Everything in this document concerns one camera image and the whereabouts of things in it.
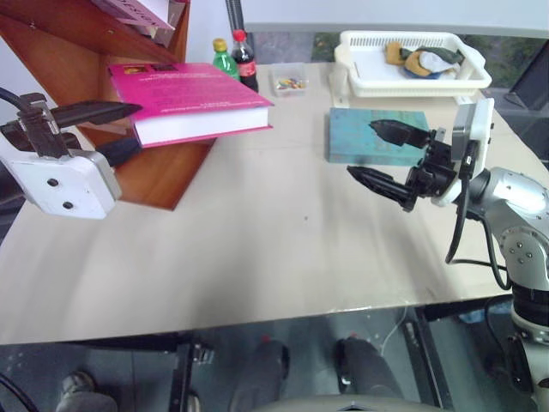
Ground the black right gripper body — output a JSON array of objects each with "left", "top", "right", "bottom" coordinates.
[{"left": 404, "top": 127, "right": 465, "bottom": 212}]

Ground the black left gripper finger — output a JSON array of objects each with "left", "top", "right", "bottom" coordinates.
[
  {"left": 50, "top": 100, "right": 144, "bottom": 129},
  {"left": 94, "top": 136, "right": 143, "bottom": 169}
]

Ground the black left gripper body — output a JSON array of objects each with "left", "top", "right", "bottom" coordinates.
[{"left": 0, "top": 93, "right": 77, "bottom": 161}]

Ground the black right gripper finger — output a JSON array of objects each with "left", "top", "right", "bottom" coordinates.
[
  {"left": 369, "top": 119, "right": 431, "bottom": 149},
  {"left": 346, "top": 165, "right": 414, "bottom": 203}
]

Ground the thick pink hardcover book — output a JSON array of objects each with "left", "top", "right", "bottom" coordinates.
[{"left": 106, "top": 62, "right": 275, "bottom": 149}]

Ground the teal hardcover book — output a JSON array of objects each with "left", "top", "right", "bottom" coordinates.
[{"left": 327, "top": 106, "right": 431, "bottom": 167}]

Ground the wooden bookshelf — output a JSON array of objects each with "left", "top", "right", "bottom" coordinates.
[{"left": 0, "top": 0, "right": 216, "bottom": 212}]

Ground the pink and white leaning book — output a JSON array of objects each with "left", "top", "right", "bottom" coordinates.
[{"left": 90, "top": 0, "right": 190, "bottom": 47}]

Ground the white slotted plastic basket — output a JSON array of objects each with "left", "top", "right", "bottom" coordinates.
[{"left": 338, "top": 29, "right": 492, "bottom": 98}]

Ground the white plastic tray stand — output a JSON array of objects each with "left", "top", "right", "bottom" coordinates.
[{"left": 329, "top": 42, "right": 477, "bottom": 109}]

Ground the pile of mixed cloths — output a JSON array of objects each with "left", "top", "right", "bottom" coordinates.
[{"left": 383, "top": 39, "right": 467, "bottom": 81}]

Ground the clear box of coloured bits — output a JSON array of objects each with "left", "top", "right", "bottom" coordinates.
[{"left": 268, "top": 63, "right": 311, "bottom": 99}]

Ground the green plastic soda bottle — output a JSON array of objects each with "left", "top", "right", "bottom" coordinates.
[{"left": 212, "top": 38, "right": 241, "bottom": 82}]

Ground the cola bottle with red cap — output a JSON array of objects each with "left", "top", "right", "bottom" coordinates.
[{"left": 231, "top": 29, "right": 260, "bottom": 94}]

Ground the black ribbed pole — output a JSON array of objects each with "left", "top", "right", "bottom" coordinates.
[{"left": 225, "top": 0, "right": 246, "bottom": 40}]

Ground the dark rounded robot foot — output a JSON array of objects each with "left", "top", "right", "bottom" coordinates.
[{"left": 333, "top": 336, "right": 402, "bottom": 404}]

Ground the grey robot torso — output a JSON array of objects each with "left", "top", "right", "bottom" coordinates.
[{"left": 255, "top": 393, "right": 434, "bottom": 412}]

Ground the grey shoe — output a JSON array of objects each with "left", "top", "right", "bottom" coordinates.
[{"left": 54, "top": 370, "right": 118, "bottom": 412}]

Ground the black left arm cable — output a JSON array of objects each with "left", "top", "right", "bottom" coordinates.
[{"left": 0, "top": 87, "right": 29, "bottom": 113}]

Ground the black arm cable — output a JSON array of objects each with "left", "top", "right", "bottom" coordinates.
[
  {"left": 0, "top": 87, "right": 29, "bottom": 113},
  {"left": 444, "top": 169, "right": 514, "bottom": 294}
]

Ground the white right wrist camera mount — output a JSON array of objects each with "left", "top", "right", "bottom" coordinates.
[{"left": 431, "top": 97, "right": 496, "bottom": 208}]

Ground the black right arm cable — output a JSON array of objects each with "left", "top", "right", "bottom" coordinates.
[{"left": 444, "top": 169, "right": 514, "bottom": 294}]

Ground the thin white cable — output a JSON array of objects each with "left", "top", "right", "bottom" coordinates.
[{"left": 380, "top": 306, "right": 409, "bottom": 349}]

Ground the black metal table frame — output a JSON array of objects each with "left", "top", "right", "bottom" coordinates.
[{"left": 63, "top": 295, "right": 516, "bottom": 412}]

